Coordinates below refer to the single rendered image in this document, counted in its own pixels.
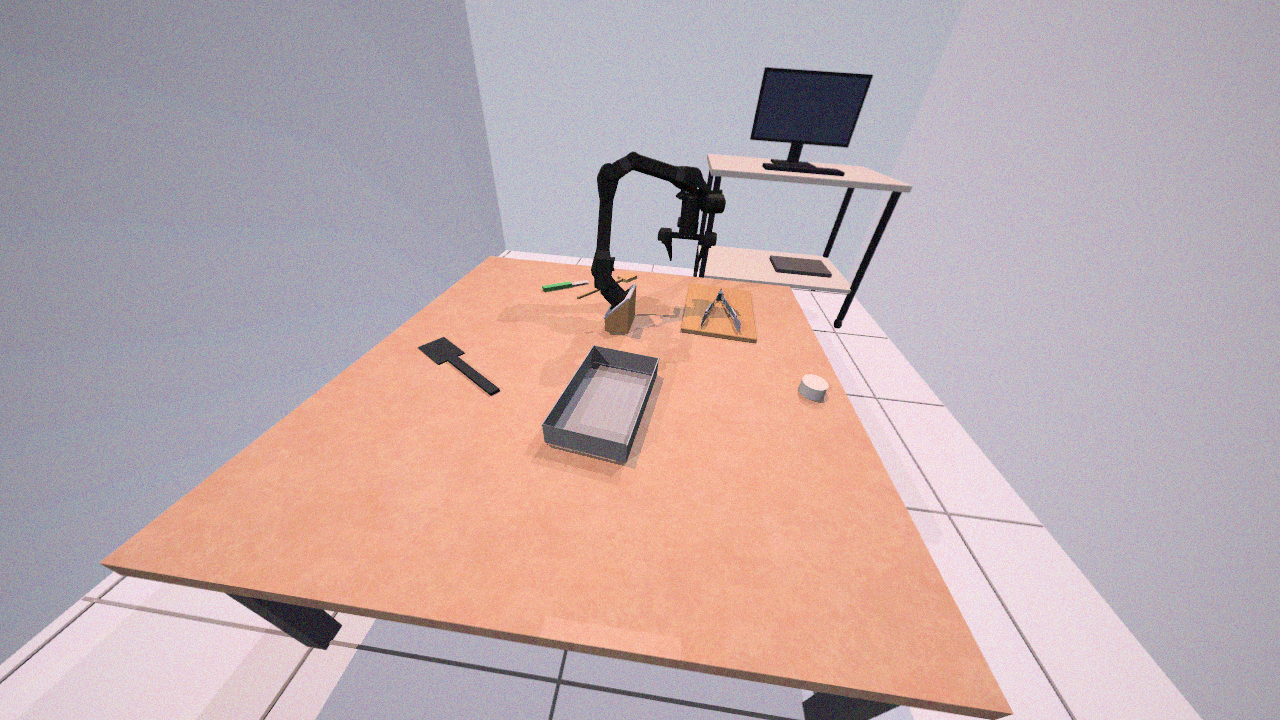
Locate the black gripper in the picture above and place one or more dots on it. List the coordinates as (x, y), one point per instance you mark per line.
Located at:
(687, 230)

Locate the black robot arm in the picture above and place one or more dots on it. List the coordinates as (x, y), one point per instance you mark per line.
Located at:
(686, 178)

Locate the green rectangular bar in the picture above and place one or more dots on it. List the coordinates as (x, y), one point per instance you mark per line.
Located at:
(562, 285)

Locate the short grey cylinder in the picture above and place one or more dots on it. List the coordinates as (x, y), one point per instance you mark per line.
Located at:
(813, 387)

